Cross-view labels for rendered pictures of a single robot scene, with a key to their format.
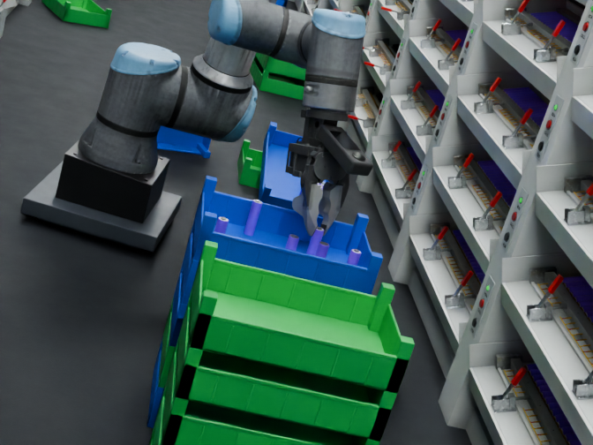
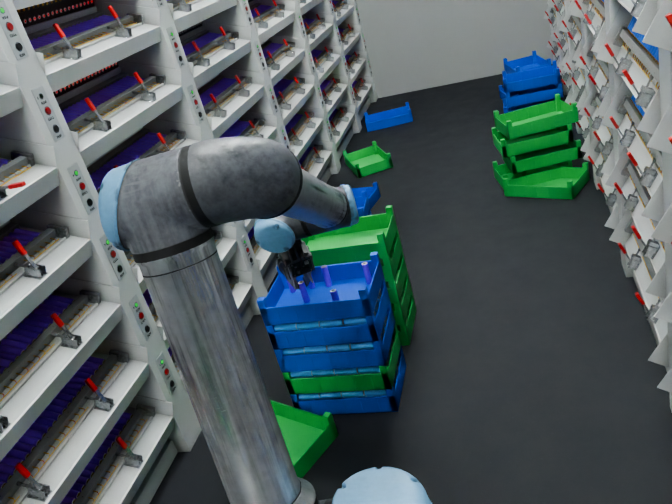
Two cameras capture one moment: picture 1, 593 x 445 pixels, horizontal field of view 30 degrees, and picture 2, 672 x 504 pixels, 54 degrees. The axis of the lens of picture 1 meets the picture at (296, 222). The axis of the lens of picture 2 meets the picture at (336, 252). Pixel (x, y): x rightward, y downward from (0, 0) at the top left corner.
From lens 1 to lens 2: 3.22 m
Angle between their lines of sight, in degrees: 127
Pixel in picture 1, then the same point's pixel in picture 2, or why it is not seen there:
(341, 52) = not seen: hidden behind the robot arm
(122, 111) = not seen: outside the picture
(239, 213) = (342, 309)
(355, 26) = not seen: hidden behind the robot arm
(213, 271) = (377, 248)
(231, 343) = (379, 224)
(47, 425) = (461, 350)
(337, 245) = (276, 320)
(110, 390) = (427, 384)
